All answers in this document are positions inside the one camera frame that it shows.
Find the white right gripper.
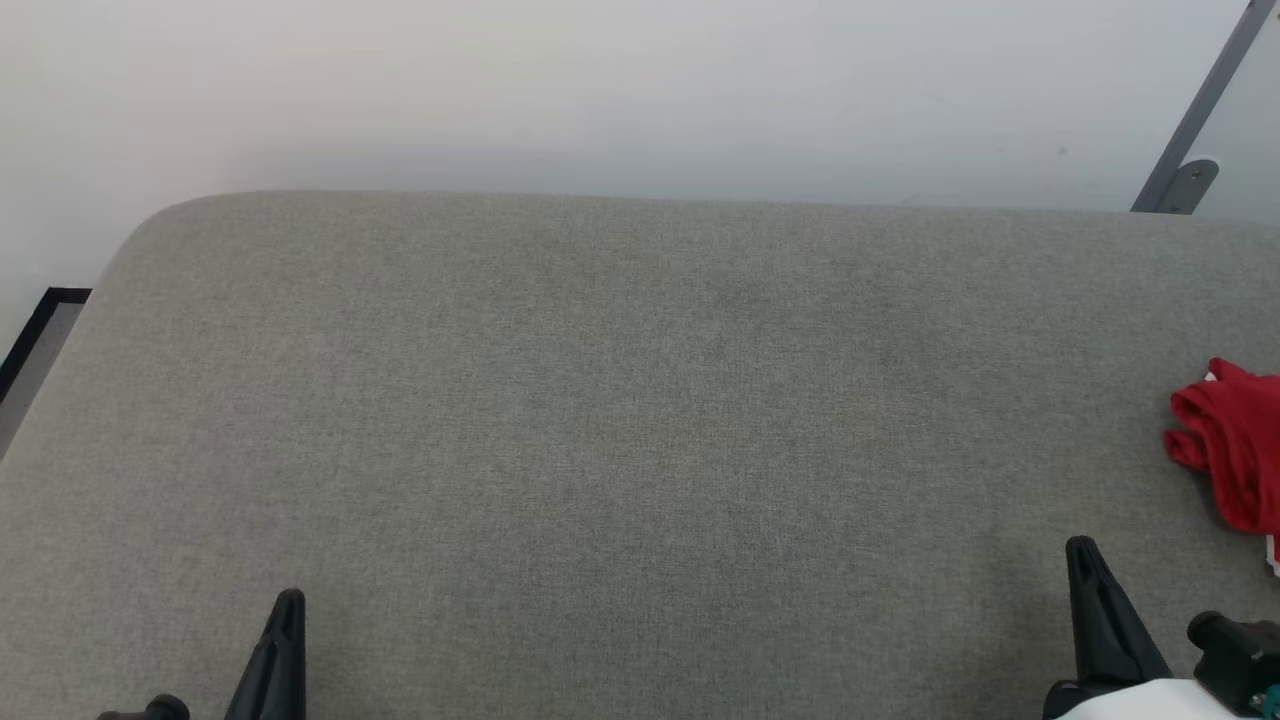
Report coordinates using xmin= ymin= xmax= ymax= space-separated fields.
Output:
xmin=1043 ymin=536 xmax=1243 ymax=720

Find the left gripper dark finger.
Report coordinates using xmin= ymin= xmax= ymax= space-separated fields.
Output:
xmin=222 ymin=588 xmax=308 ymax=720

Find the red Bulls basketball jersey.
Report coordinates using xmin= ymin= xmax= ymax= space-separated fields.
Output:
xmin=1163 ymin=357 xmax=1280 ymax=577

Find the grey fabric sofa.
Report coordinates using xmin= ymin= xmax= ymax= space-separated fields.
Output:
xmin=0 ymin=190 xmax=1280 ymax=720

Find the black skirting strip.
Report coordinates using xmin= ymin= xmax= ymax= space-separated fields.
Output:
xmin=0 ymin=288 xmax=93 ymax=403

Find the frosted glass panel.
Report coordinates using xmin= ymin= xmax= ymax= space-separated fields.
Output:
xmin=1190 ymin=15 xmax=1280 ymax=226

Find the grey metal post bracket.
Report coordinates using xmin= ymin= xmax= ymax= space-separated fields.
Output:
xmin=1150 ymin=158 xmax=1221 ymax=216

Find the grey metal post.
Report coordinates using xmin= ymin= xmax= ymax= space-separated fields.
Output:
xmin=1130 ymin=0 xmax=1280 ymax=214

